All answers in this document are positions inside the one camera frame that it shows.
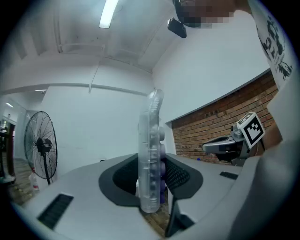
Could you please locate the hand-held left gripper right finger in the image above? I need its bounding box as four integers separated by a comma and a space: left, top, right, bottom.
165, 153, 246, 238

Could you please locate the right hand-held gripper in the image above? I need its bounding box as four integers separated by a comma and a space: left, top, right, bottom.
202, 112, 266, 166

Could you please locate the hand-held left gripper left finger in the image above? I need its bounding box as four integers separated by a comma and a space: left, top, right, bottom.
14, 153, 163, 240

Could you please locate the clear calculator with purple keys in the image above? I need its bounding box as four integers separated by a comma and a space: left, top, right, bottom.
135, 89, 167, 214

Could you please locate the person's right forearm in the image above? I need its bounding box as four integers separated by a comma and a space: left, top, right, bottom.
262, 117, 284, 156

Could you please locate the clear plastic bottle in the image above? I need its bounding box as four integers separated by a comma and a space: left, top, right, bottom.
28, 172, 41, 195

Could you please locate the black standing fan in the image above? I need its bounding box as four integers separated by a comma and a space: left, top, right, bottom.
23, 111, 59, 186

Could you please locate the white printed t-shirt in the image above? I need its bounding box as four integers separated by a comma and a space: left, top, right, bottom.
247, 0, 295, 125

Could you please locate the person's head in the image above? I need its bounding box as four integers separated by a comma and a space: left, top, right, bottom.
172, 0, 249, 29

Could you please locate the long ceiling light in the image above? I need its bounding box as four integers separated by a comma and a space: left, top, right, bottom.
98, 0, 120, 29

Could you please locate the black head-worn camera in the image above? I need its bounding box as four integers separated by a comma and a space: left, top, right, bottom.
167, 17, 188, 39

